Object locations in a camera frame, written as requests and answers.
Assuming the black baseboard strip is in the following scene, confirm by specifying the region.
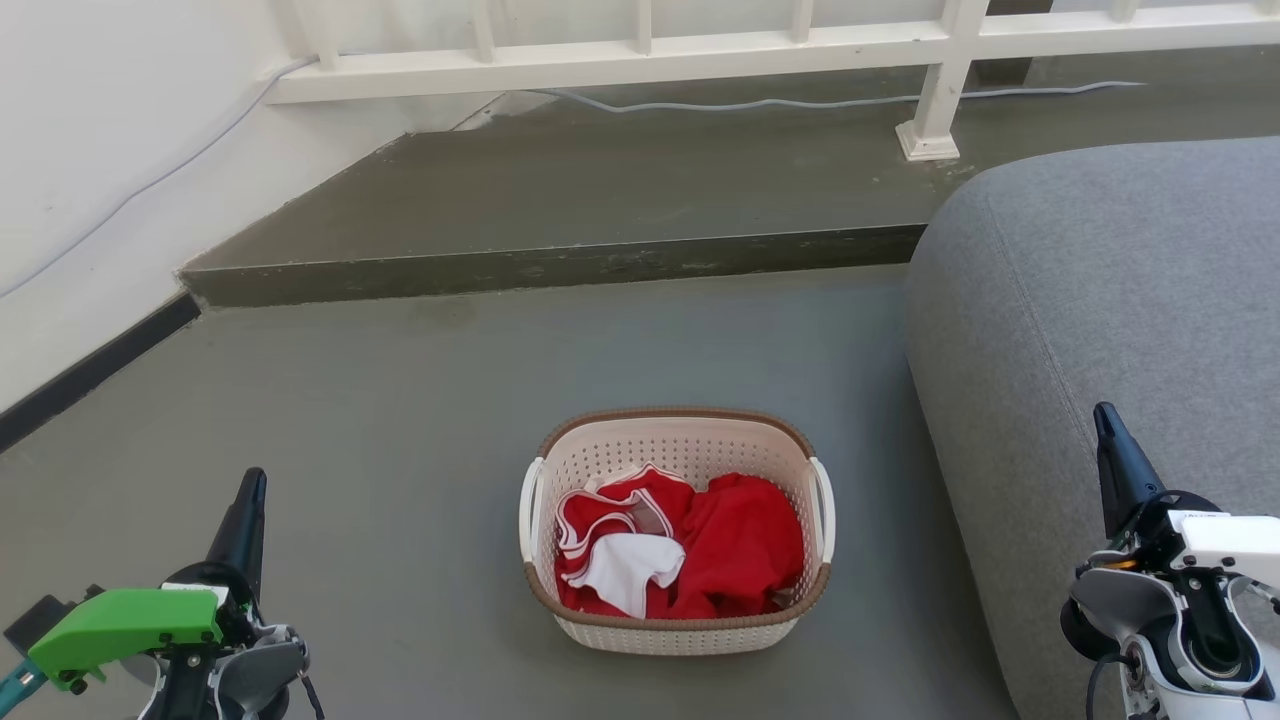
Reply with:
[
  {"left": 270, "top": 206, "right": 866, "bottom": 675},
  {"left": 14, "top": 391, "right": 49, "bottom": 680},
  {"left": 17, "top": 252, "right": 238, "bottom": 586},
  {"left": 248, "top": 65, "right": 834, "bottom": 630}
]
[{"left": 0, "top": 292, "right": 203, "bottom": 453}]

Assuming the grey floor cable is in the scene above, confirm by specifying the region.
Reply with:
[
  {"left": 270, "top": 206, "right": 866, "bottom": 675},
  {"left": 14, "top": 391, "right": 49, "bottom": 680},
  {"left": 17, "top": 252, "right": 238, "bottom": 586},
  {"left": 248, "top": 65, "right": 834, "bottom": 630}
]
[{"left": 530, "top": 80, "right": 1146, "bottom": 114}]

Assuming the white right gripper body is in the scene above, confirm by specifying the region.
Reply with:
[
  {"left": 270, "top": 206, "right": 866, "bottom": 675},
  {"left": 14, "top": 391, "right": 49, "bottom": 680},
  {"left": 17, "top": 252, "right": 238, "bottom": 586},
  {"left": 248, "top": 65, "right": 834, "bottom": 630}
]
[{"left": 1105, "top": 490, "right": 1280, "bottom": 593}]

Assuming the white wall cable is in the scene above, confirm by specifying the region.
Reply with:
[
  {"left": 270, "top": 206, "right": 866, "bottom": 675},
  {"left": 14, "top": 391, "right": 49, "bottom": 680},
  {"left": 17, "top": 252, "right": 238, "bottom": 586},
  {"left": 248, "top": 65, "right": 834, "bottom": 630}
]
[{"left": 0, "top": 55, "right": 321, "bottom": 301}]

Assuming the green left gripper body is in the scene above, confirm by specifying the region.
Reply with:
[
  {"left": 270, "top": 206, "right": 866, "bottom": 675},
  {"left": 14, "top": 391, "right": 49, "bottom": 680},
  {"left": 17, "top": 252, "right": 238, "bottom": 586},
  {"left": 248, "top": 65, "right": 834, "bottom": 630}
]
[{"left": 28, "top": 562, "right": 263, "bottom": 693}]

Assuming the cable with teal connector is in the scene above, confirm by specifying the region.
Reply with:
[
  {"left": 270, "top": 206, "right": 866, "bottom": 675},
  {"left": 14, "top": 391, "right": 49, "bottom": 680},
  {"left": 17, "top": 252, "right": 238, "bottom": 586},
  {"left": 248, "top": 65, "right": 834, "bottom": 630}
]
[
  {"left": 0, "top": 658, "right": 47, "bottom": 716},
  {"left": 1085, "top": 650, "right": 1129, "bottom": 720}
]

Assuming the cream perforated plastic laundry basket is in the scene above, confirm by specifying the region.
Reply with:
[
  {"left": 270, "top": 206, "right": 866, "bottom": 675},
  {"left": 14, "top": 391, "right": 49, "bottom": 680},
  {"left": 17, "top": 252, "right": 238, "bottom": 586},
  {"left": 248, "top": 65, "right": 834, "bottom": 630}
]
[{"left": 518, "top": 405, "right": 837, "bottom": 657}]

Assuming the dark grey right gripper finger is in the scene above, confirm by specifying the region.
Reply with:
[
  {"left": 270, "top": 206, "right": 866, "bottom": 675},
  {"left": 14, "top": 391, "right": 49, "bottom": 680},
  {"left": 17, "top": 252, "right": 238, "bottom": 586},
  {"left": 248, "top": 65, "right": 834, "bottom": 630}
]
[{"left": 1093, "top": 402, "right": 1167, "bottom": 541}]

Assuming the white wooden railing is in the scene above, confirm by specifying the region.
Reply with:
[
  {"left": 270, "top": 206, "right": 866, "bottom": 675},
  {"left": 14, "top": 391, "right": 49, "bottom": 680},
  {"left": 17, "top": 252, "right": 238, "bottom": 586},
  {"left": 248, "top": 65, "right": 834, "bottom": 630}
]
[{"left": 262, "top": 0, "right": 1280, "bottom": 163}]

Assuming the left cable with teal connector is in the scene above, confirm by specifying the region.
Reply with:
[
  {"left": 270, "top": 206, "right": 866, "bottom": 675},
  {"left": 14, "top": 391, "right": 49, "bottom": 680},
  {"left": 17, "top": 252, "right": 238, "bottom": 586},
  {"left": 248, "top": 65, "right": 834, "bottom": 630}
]
[{"left": 0, "top": 658, "right": 47, "bottom": 716}]

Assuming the plain red garment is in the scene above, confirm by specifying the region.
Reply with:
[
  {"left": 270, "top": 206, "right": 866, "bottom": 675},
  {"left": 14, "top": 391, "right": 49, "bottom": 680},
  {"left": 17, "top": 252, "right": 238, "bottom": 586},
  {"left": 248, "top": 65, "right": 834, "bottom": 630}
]
[{"left": 665, "top": 473, "right": 806, "bottom": 621}]

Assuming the red garment with white trim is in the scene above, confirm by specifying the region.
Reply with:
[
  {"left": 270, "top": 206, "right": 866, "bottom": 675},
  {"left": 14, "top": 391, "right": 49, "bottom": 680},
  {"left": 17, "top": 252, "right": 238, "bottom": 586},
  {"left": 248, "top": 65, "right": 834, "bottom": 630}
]
[{"left": 553, "top": 465, "right": 701, "bottom": 619}]

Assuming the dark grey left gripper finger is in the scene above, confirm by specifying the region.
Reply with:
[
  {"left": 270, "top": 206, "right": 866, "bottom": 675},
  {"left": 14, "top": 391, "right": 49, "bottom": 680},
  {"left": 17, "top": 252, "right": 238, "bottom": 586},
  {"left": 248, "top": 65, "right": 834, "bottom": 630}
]
[{"left": 205, "top": 468, "right": 269, "bottom": 603}]

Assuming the right cable with teal connector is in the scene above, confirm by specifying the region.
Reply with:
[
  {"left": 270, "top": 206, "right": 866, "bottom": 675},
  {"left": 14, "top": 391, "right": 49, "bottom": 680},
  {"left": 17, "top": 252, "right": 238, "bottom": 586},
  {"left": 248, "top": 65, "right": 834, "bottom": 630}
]
[{"left": 1085, "top": 650, "right": 1129, "bottom": 720}]

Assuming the grey fabric sofa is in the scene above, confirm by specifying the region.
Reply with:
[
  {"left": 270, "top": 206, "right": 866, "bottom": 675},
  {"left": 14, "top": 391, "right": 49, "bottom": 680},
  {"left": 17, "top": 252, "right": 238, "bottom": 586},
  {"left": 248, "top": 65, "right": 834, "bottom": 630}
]
[{"left": 905, "top": 137, "right": 1280, "bottom": 720}]

